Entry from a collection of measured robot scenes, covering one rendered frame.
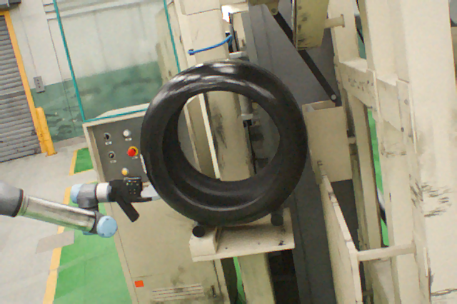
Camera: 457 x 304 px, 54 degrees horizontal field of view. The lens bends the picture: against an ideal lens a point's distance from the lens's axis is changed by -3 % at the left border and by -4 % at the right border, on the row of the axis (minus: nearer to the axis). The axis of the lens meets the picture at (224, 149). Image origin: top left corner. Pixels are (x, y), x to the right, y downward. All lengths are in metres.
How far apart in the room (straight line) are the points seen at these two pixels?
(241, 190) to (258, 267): 0.43
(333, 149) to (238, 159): 0.39
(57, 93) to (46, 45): 1.04
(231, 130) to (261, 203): 0.45
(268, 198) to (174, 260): 1.09
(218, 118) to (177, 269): 0.98
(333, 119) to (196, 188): 0.60
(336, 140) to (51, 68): 9.14
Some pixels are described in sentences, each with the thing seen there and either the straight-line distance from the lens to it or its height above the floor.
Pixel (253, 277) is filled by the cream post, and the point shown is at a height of 0.49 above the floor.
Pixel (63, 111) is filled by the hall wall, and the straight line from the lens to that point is 10.63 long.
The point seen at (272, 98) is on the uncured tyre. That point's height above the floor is 1.32.
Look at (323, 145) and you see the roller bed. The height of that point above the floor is 1.06.
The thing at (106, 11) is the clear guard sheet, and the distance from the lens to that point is 2.38.
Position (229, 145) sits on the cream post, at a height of 1.10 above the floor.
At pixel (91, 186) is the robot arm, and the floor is 1.11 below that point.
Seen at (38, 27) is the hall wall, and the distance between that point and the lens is 10.66.
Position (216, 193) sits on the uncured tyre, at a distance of 1.87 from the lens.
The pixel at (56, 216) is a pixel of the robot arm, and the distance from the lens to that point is 1.63.
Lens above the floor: 1.53
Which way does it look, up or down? 13 degrees down
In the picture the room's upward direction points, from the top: 12 degrees counter-clockwise
